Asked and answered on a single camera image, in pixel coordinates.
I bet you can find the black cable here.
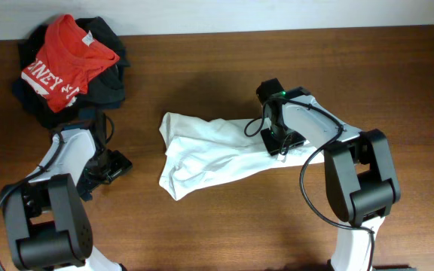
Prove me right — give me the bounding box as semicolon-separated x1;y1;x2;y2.
0;112;116;271
243;98;376;271

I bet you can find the white robot print t-shirt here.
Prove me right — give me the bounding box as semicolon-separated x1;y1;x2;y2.
159;112;316;201

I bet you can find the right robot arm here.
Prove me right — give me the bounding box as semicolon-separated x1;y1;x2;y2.
256;78;401;270

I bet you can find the red printed t-shirt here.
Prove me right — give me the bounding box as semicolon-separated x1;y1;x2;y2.
21;14;120;113

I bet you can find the left black cable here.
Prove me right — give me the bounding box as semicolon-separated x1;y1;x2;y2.
0;112;116;271

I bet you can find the right black cable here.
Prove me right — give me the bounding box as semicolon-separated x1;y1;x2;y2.
243;98;376;271

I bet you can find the black folded garment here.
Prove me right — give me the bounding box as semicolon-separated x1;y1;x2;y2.
11;17;130;129

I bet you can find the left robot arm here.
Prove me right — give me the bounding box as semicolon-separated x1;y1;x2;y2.
0;108;133;270

